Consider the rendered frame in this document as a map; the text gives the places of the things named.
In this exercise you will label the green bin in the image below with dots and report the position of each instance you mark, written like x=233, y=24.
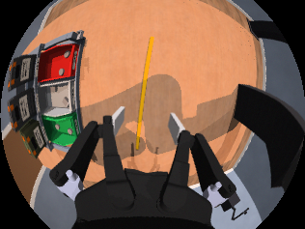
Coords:
x=61, y=136

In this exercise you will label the red open bin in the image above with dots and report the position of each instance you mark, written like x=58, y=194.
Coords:
x=52, y=60

